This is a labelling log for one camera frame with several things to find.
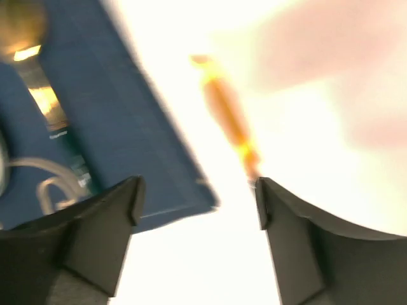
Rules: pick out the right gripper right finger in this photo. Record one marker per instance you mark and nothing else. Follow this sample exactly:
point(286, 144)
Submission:
point(319, 258)

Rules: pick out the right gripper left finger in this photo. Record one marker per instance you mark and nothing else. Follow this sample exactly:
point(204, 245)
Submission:
point(74, 256)

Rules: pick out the blue whale placemat cloth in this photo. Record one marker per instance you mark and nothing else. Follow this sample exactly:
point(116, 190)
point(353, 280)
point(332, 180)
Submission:
point(117, 120)

